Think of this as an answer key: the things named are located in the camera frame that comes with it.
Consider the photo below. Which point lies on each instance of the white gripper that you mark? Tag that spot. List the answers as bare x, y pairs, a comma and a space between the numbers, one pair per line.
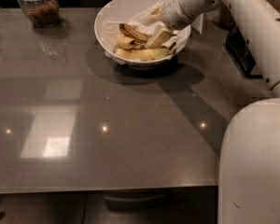
172, 13

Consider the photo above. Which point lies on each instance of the bottom yellow banana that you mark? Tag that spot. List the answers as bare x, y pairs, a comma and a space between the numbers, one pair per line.
142, 55

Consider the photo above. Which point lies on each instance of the white bowl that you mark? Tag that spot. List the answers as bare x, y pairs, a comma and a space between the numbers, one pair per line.
131, 32

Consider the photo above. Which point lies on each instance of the yellow banana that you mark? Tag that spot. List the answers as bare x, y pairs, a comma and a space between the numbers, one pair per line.
126, 42
142, 55

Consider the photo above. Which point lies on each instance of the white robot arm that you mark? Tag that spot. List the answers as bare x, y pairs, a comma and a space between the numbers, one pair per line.
249, 166

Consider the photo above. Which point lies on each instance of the white paper bowl liner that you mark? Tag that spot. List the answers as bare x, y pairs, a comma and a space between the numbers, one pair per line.
106, 28

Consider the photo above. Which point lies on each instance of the glass jar with granola left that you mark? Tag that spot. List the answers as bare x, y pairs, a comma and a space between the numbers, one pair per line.
41, 13

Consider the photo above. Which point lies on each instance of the spotted banana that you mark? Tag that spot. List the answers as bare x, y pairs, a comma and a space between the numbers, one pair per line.
131, 32

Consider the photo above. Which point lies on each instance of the middle yellow banana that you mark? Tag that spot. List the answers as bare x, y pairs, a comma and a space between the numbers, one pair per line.
126, 42

